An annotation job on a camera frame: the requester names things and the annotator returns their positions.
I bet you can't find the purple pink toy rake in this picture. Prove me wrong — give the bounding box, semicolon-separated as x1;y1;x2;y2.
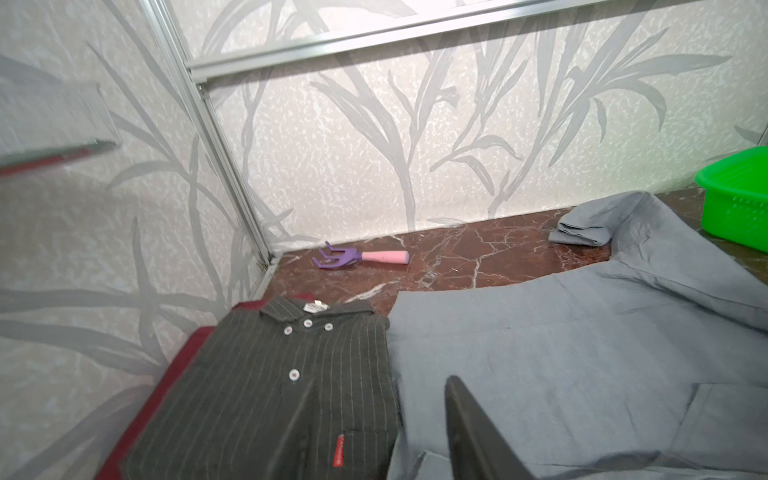
312;242;410;269

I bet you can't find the grey long sleeve shirt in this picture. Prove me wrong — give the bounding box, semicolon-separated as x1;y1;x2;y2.
388;192;767;479

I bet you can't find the dark striped folded shirt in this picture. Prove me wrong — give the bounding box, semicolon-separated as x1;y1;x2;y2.
120;296;400;479

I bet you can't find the maroon folded shirt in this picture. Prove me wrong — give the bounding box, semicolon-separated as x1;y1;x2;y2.
97;294;315;479

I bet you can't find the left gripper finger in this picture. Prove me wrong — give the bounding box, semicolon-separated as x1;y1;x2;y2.
444;375;534;480

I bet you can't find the green plastic basket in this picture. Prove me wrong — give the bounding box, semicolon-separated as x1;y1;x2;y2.
695;146;767;252

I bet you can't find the clear plastic wall bin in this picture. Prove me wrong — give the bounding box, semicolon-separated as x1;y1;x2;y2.
1;82;122;177

